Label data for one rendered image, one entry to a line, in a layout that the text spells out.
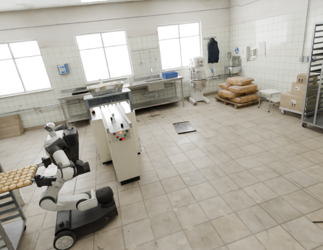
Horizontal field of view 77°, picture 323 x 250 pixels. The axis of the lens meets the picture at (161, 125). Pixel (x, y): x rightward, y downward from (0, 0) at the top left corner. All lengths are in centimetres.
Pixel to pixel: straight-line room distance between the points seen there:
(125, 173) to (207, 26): 546
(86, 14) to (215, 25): 378
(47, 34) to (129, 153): 444
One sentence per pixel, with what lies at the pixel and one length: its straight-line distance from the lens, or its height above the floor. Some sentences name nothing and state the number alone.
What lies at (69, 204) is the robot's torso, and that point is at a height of 34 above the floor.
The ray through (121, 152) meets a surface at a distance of 279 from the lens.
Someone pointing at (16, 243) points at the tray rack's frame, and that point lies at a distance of 271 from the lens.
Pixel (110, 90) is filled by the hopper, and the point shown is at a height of 123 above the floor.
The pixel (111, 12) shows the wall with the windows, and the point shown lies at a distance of 640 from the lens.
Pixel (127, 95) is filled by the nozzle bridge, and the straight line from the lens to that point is 338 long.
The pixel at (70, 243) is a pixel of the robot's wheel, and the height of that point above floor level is 4.
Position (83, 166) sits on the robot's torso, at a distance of 228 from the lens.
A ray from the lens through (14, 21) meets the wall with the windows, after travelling 664.
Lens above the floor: 176
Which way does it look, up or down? 21 degrees down
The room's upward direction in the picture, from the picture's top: 8 degrees counter-clockwise
